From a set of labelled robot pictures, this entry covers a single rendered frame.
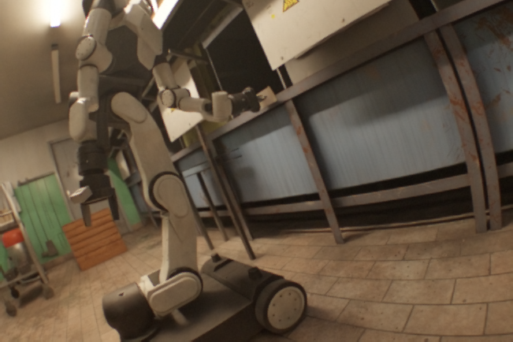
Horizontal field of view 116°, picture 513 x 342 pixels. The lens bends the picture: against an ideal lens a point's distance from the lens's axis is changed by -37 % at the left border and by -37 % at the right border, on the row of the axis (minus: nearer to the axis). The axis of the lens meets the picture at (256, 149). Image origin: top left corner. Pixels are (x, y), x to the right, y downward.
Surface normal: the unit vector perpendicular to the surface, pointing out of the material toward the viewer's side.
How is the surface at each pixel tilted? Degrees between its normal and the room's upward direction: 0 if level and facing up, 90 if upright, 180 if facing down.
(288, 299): 90
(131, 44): 99
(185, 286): 90
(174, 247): 90
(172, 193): 90
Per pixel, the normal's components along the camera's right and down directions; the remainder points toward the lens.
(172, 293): 0.54, -0.20
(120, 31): -0.11, 0.01
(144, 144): 0.61, 0.22
